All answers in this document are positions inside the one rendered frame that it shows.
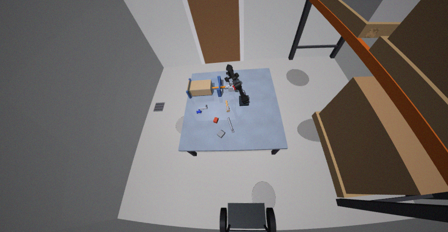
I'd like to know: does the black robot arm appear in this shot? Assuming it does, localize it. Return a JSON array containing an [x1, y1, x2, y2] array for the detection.
[[226, 65, 249, 103]]

